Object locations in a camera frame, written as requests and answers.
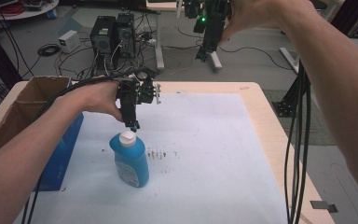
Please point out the small white device box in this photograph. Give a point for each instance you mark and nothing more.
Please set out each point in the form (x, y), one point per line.
(69, 40)

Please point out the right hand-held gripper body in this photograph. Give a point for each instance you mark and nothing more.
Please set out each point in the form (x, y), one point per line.
(213, 15)

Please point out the round white table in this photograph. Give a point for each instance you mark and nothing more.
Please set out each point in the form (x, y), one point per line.
(28, 7)

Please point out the blue bottle with white cap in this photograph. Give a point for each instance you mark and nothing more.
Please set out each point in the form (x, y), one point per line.
(132, 161)

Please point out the white foam mat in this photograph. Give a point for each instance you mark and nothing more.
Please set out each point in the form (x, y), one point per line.
(199, 155)

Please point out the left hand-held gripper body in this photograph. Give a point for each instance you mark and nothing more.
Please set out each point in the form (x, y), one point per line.
(143, 90)

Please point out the person's right hand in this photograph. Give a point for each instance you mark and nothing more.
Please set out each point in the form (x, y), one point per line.
(261, 14)

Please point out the person's left hand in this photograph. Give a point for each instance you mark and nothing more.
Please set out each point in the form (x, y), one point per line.
(96, 98)

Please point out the black computer tower green label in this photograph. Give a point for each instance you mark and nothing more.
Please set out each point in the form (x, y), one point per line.
(103, 34)

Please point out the grey tape patch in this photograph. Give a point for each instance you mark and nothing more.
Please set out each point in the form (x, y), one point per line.
(323, 205)

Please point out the white desk leg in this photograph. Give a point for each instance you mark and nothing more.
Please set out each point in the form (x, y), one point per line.
(159, 43)

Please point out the blue cardboard box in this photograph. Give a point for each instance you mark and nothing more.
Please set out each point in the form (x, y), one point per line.
(62, 146)

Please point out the black metal stand base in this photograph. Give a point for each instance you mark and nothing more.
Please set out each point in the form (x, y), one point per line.
(287, 105)

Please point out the white desk foot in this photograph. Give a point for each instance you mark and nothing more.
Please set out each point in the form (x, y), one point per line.
(289, 59)
(215, 60)

